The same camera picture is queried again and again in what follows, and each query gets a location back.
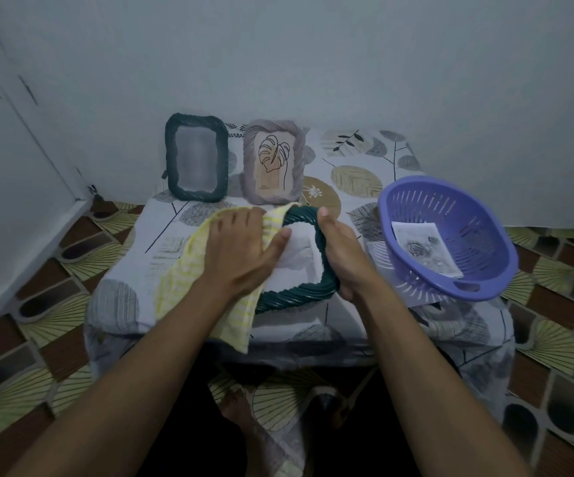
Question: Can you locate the person's right hand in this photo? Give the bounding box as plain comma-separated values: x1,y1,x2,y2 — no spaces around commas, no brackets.
316,207,383,304

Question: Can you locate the person's left hand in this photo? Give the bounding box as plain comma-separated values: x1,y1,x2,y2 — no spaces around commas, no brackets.
201,206,293,299

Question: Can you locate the yellow checked cloth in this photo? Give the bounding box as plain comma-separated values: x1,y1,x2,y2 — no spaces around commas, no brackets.
154,203,298,354

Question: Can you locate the dark green twisted picture frame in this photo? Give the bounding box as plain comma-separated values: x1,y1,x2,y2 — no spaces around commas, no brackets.
254,204,341,315
164,112,230,203

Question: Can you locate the person's right forearm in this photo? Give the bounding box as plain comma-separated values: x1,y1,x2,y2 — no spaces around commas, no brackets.
339,287,532,477

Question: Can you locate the person's left forearm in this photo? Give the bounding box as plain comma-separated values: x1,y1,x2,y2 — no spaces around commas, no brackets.
8,280,251,477

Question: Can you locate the white leaf-print tablecloth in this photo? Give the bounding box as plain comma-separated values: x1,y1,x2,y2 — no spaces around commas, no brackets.
83,125,517,477

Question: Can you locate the white paper with rose print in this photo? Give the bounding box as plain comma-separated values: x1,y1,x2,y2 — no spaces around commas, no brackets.
391,221,465,280

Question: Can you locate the purple plastic colander basket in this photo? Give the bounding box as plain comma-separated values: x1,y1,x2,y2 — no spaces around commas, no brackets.
377,175,520,303

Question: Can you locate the person's left foot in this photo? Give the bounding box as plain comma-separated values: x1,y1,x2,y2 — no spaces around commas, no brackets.
219,387,273,477

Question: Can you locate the grey twisted frame leaf picture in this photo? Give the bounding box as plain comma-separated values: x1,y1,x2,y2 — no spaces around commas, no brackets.
242,119,307,206

